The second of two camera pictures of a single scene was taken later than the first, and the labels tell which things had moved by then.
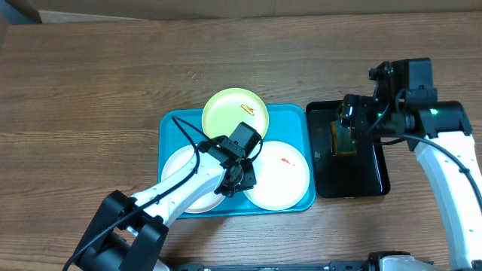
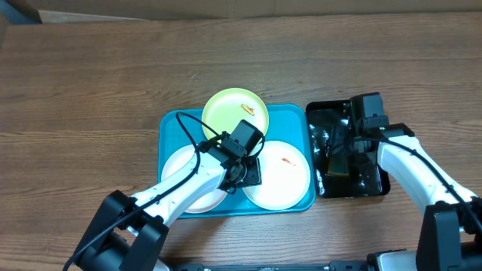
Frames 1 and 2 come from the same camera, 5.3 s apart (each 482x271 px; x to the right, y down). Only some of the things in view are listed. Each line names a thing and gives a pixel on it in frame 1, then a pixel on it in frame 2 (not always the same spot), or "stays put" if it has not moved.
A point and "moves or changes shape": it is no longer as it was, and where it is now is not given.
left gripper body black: (247, 181) stays put
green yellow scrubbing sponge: (341, 143) moves or changes shape
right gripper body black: (347, 123) → (340, 141)
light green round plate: (224, 111) stays put
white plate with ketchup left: (181, 154) stays put
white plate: (282, 175) stays put
